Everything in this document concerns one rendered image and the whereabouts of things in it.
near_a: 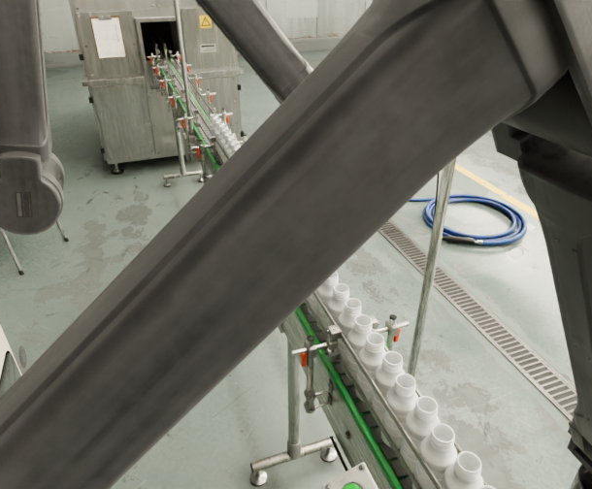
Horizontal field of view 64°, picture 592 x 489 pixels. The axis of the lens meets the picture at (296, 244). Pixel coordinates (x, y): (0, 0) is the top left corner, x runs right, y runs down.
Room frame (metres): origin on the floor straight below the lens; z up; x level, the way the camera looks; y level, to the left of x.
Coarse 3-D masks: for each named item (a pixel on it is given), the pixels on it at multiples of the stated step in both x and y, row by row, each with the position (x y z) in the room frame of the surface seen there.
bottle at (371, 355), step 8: (368, 336) 0.72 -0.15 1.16; (376, 336) 0.72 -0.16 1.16; (368, 344) 0.70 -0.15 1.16; (376, 344) 0.69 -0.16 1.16; (360, 352) 0.71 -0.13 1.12; (368, 352) 0.70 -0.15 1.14; (376, 352) 0.69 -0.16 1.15; (384, 352) 0.71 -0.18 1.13; (360, 360) 0.70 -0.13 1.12; (368, 360) 0.69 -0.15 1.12; (376, 360) 0.69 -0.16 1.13; (368, 368) 0.68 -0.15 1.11; (376, 368) 0.68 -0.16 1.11; (360, 376) 0.69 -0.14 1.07; (360, 384) 0.69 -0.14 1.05; (368, 384) 0.68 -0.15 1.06; (368, 392) 0.68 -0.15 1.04; (368, 400) 0.68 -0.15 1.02
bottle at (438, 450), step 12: (432, 432) 0.49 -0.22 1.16; (444, 432) 0.50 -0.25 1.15; (432, 444) 0.48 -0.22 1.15; (444, 444) 0.47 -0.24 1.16; (432, 456) 0.47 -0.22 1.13; (444, 456) 0.47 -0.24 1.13; (456, 456) 0.48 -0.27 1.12; (420, 468) 0.48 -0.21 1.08; (432, 468) 0.46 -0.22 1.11; (444, 468) 0.46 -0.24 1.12; (420, 480) 0.47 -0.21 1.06
